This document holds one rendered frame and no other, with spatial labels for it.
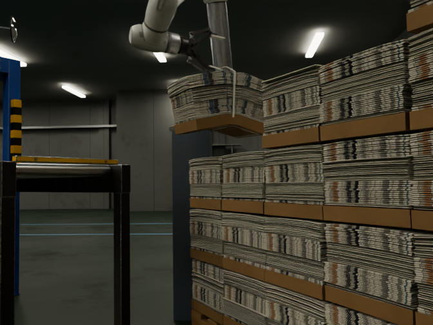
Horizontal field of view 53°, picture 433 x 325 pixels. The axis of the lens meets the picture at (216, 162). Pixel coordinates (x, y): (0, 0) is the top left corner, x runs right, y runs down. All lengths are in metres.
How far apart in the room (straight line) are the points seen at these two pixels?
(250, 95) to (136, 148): 9.46
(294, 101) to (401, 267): 0.59
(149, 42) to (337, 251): 1.12
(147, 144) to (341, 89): 10.05
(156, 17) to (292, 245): 1.01
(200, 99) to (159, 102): 9.50
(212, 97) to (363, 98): 0.77
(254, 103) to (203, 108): 0.23
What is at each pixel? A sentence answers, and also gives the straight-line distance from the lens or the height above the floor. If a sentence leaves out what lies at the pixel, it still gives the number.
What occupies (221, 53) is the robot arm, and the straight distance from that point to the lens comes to 2.29.
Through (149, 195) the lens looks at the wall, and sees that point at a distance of 11.13.
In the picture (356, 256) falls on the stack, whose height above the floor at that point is 0.52.
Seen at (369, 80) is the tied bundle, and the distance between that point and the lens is 1.20.
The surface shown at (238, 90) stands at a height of 1.10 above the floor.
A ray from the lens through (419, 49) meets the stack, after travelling 1.12.
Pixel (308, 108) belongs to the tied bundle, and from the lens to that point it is 1.35.
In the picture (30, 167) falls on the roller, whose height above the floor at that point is 0.78.
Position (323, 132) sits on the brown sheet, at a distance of 1.29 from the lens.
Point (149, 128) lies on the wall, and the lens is 11.21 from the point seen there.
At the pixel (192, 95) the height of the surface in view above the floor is 1.07.
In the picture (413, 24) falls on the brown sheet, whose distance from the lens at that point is 1.14.
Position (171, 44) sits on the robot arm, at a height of 1.30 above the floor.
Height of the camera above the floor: 0.72
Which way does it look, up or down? 3 degrees up
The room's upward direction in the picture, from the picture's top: 1 degrees counter-clockwise
